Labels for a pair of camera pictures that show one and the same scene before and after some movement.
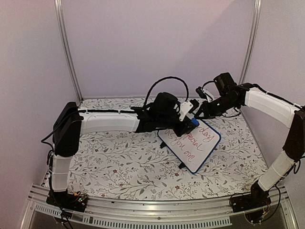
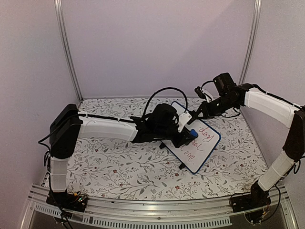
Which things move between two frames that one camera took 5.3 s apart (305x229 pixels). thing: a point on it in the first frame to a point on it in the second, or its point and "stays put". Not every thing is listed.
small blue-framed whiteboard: [192, 148] stays put
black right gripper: [206, 111] stays put
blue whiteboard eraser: [194, 121] to [194, 133]
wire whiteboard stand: [163, 145] stays put
